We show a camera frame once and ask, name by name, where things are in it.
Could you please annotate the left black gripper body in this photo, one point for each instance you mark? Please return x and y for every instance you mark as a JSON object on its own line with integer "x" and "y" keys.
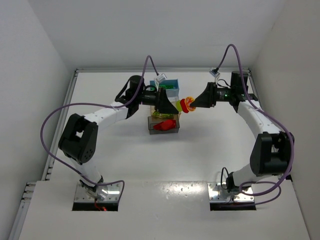
{"x": 161, "y": 100}

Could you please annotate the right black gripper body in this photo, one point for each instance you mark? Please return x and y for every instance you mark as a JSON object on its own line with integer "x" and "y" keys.
{"x": 213, "y": 94}

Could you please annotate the lime green lego brick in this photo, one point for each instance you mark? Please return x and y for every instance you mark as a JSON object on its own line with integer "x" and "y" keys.
{"x": 163, "y": 115}

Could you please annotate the red round lego brick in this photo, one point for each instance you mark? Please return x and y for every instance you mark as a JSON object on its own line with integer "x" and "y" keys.
{"x": 171, "y": 123}

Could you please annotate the red curved lego brick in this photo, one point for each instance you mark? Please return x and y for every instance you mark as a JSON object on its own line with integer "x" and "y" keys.
{"x": 162, "y": 126}

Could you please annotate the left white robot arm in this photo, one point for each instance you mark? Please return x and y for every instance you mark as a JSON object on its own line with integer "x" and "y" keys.
{"x": 79, "y": 137}

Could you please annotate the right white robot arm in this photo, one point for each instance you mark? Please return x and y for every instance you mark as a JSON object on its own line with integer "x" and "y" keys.
{"x": 273, "y": 150}

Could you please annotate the orange plastic container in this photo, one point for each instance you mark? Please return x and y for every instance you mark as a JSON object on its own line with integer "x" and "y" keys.
{"x": 152, "y": 109}

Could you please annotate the clear plastic container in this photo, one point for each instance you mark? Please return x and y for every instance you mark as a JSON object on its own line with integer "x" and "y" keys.
{"x": 173, "y": 94}

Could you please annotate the grey plastic container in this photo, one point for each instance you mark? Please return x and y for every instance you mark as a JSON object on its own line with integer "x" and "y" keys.
{"x": 154, "y": 120}

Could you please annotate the blue plastic container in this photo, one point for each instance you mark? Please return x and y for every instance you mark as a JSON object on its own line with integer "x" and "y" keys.
{"x": 174, "y": 82}

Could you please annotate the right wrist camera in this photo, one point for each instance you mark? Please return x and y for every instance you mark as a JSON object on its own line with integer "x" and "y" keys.
{"x": 215, "y": 73}

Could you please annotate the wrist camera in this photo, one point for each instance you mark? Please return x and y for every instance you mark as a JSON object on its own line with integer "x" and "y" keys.
{"x": 159, "y": 79}
{"x": 215, "y": 73}

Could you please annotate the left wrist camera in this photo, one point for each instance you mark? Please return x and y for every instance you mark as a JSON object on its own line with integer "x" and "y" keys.
{"x": 159, "y": 79}

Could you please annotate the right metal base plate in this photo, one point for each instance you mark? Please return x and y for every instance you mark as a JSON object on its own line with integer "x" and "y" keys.
{"x": 218, "y": 194}

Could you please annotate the metal base plate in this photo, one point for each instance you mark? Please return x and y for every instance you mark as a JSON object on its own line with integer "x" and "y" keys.
{"x": 103, "y": 194}
{"x": 218, "y": 194}

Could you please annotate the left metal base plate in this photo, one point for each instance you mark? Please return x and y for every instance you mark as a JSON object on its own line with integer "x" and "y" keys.
{"x": 103, "y": 194}

